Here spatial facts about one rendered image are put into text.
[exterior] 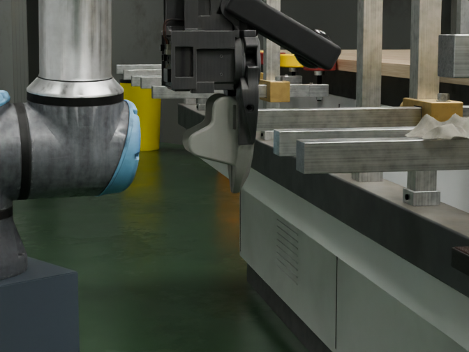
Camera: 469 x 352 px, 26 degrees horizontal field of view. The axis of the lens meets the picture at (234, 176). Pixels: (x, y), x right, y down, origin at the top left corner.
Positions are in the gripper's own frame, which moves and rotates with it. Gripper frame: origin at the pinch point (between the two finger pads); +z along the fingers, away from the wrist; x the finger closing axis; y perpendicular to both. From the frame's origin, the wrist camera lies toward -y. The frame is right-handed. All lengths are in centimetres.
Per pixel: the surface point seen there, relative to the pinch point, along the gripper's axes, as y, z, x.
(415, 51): -38, -11, -54
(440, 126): -19.8, -4.6, -0.5
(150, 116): -77, 54, -742
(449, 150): -20.1, -2.4, 1.4
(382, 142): -13.2, -3.3, 1.4
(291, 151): -10.9, 0.4, -23.6
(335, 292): -60, 55, -163
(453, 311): -40, 26, -41
